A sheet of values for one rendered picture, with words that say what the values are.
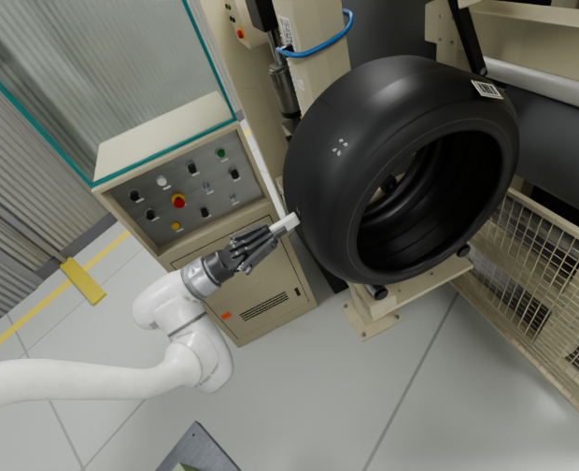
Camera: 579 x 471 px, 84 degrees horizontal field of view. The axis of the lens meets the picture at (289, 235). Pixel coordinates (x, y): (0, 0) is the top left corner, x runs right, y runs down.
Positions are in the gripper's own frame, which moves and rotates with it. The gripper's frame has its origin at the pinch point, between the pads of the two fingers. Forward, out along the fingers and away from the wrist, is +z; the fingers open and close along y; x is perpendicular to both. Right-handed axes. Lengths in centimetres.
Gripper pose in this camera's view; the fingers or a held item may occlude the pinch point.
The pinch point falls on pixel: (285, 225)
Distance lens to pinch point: 76.3
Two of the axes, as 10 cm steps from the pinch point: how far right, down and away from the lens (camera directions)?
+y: -3.5, -6.1, 7.1
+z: 8.5, -5.3, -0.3
